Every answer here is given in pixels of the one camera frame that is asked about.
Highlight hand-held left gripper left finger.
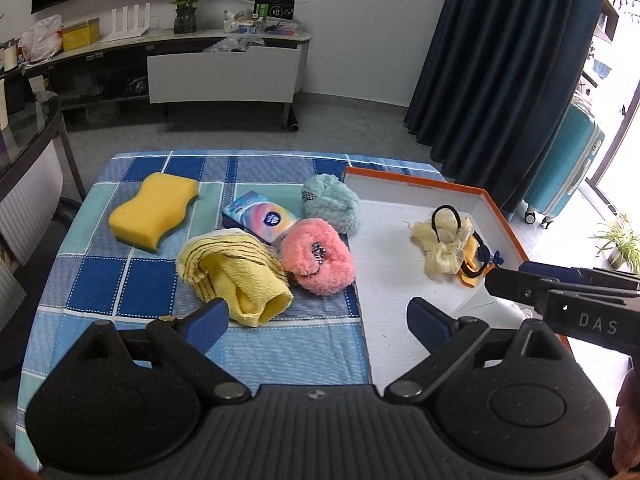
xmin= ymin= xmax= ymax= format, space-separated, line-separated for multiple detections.
xmin=50 ymin=298 xmax=253 ymax=403

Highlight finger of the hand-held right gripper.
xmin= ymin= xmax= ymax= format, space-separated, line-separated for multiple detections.
xmin=517 ymin=261 xmax=640 ymax=292
xmin=484 ymin=267 xmax=551 ymax=318

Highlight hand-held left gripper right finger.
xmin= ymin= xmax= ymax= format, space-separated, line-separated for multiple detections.
xmin=384 ymin=298 xmax=581 ymax=403

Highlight yellow hair band black trim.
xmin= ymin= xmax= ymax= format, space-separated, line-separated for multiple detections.
xmin=457 ymin=232 xmax=496 ymax=289

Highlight pale yellow scrunchie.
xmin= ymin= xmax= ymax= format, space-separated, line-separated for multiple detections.
xmin=411 ymin=212 xmax=475 ymax=282

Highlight white cardboard box orange rim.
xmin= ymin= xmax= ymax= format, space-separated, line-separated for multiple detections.
xmin=342 ymin=166 xmax=573 ymax=401

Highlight black hair tie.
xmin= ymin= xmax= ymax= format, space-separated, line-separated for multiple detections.
xmin=431 ymin=205 xmax=463 ymax=246

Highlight pink fluffy scrunchie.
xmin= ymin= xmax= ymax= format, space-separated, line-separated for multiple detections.
xmin=280 ymin=218 xmax=356 ymax=296

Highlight yellow sponge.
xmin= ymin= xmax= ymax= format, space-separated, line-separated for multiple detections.
xmin=109 ymin=172 xmax=199 ymax=254

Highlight teal fluffy scrunchie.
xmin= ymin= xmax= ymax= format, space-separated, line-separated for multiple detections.
xmin=301 ymin=173 xmax=362 ymax=234

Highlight person's right hand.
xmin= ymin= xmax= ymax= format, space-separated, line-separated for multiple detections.
xmin=612 ymin=372 xmax=640 ymax=476

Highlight yellow striped towel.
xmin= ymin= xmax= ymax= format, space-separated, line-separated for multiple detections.
xmin=176 ymin=227 xmax=296 ymax=328

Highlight spider plant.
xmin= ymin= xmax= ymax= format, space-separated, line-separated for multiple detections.
xmin=590 ymin=212 xmax=640 ymax=273

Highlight teal suitcase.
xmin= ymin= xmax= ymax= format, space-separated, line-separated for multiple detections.
xmin=522 ymin=100 xmax=606 ymax=228

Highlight blue tissue packet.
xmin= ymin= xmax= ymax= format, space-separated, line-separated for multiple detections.
xmin=221 ymin=191 xmax=301 ymax=246

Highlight blue checked tablecloth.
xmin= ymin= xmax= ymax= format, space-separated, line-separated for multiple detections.
xmin=15 ymin=150 xmax=446 ymax=471

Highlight dark blue curtain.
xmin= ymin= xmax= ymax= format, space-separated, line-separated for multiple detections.
xmin=404 ymin=0 xmax=613 ymax=211

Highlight large white cabinet drawer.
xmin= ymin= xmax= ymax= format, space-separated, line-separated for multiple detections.
xmin=146 ymin=45 xmax=302 ymax=106

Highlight clear plastic bag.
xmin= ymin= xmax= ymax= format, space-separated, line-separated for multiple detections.
xmin=202 ymin=35 xmax=266 ymax=53

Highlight television cabinet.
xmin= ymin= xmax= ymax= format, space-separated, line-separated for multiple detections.
xmin=0 ymin=25 xmax=313 ymax=133

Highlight white router with antennas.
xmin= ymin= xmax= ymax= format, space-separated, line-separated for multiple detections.
xmin=101 ymin=4 xmax=151 ymax=43

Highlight white container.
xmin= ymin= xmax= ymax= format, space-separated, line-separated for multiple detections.
xmin=222 ymin=9 xmax=251 ymax=33

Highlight yellow box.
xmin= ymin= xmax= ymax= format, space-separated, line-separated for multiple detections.
xmin=61 ymin=17 xmax=102 ymax=52

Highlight black box green print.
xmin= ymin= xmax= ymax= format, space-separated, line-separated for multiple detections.
xmin=254 ymin=0 xmax=297 ymax=20

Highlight white plastic bag red print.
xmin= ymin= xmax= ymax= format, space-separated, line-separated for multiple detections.
xmin=19 ymin=14 xmax=63 ymax=61

